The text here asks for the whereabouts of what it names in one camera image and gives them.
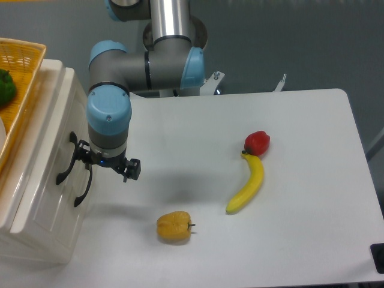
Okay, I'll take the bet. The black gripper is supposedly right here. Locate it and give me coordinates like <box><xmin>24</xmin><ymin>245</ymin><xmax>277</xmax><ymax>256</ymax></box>
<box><xmin>75</xmin><ymin>140</ymin><xmax>141</xmax><ymax>183</ymax></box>

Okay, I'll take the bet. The white drawer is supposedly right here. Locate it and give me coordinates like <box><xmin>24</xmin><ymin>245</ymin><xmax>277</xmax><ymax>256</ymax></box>
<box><xmin>11</xmin><ymin>68</ymin><xmax>89</xmax><ymax>247</ymax></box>

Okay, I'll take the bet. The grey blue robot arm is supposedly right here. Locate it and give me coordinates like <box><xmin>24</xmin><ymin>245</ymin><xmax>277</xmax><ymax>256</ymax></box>
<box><xmin>73</xmin><ymin>1</ymin><xmax>205</xmax><ymax>180</ymax></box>

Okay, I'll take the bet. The white drawer cabinet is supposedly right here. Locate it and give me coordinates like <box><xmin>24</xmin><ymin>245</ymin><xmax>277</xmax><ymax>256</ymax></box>
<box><xmin>1</xmin><ymin>59</ymin><xmax>89</xmax><ymax>263</ymax></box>

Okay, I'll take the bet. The yellow toy pepper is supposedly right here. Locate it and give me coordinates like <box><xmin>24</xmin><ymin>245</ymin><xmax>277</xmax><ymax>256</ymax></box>
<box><xmin>157</xmin><ymin>211</ymin><xmax>195</xmax><ymax>241</ymax></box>

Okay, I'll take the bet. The green toy pepper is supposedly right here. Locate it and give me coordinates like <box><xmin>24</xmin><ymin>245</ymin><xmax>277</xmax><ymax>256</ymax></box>
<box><xmin>0</xmin><ymin>69</ymin><xmax>17</xmax><ymax>106</ymax></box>

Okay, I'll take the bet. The yellow woven basket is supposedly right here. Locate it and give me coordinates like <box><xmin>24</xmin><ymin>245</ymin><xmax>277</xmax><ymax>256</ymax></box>
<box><xmin>1</xmin><ymin>38</ymin><xmax>46</xmax><ymax>167</ymax></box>

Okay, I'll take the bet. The red toy pepper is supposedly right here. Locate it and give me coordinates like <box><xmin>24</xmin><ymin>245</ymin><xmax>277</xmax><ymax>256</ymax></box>
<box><xmin>242</xmin><ymin>131</ymin><xmax>270</xmax><ymax>156</ymax></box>

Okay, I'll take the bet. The yellow toy banana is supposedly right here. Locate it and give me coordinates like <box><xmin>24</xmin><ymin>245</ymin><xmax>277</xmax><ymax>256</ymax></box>
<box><xmin>226</xmin><ymin>151</ymin><xmax>265</xmax><ymax>214</ymax></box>

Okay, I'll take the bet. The black corner device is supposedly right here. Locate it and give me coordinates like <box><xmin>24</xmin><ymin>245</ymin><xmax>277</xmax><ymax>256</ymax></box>
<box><xmin>370</xmin><ymin>243</ymin><xmax>384</xmax><ymax>274</ymax></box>

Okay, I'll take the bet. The black lower drawer handle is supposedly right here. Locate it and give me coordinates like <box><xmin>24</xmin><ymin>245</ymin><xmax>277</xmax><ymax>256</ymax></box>
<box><xmin>74</xmin><ymin>164</ymin><xmax>93</xmax><ymax>207</ymax></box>

